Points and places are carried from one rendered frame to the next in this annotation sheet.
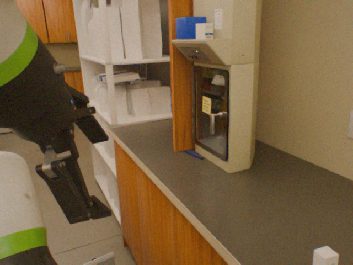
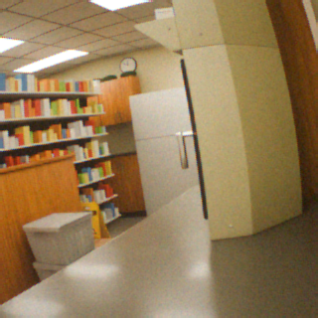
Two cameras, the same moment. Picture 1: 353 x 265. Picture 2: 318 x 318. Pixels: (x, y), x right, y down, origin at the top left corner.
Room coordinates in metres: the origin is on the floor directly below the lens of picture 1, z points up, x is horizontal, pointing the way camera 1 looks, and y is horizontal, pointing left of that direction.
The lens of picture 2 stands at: (0.50, -0.84, 1.22)
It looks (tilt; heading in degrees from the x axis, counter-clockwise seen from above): 3 degrees down; 44
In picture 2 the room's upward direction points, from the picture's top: 9 degrees counter-clockwise
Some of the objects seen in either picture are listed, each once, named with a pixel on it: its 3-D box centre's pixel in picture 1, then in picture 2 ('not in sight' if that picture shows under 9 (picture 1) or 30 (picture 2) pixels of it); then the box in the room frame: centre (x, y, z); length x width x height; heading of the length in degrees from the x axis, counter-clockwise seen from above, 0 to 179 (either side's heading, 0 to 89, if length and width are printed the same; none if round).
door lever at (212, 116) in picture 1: (215, 122); (189, 148); (1.31, -0.15, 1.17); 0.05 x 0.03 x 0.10; 115
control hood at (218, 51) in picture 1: (199, 51); (174, 45); (1.40, -0.08, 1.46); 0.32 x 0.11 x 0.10; 25
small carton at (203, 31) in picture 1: (204, 31); (165, 19); (1.36, -0.10, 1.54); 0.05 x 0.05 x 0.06; 43
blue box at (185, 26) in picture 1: (191, 28); not in sight; (1.47, -0.05, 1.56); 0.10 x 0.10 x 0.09; 25
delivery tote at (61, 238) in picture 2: not in sight; (61, 238); (2.21, 2.09, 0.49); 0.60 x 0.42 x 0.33; 25
